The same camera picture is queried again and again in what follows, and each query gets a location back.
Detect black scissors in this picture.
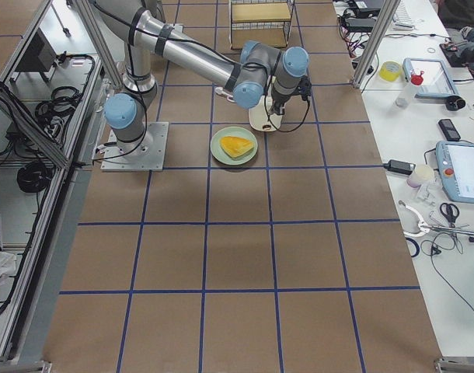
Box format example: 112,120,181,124
439,202,460,228

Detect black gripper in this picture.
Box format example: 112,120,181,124
270,91,288,116

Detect aluminium frame post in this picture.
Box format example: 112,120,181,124
351,0,399,89

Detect light wooden shelf board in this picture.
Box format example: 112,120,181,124
230,2,291,23

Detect white cup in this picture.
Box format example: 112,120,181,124
406,164,435,188

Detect black wire shelf rack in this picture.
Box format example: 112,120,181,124
228,0,295,50

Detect green plate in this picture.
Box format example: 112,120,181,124
210,127,258,166

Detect blue tape roll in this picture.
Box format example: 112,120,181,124
405,237,420,258

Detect clear bottle red cap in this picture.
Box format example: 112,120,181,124
395,72,423,108

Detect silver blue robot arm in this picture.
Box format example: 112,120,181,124
93,1,312,130

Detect black power brick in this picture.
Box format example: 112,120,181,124
343,18,376,33

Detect yellow tape roll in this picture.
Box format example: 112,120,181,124
379,61,402,82

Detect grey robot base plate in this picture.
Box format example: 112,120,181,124
100,122,169,172

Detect blue teach pendant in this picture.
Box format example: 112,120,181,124
403,58,458,99
424,141,474,204

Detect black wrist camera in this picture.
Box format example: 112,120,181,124
298,75,312,101

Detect black power adapter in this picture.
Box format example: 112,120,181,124
383,159,416,175

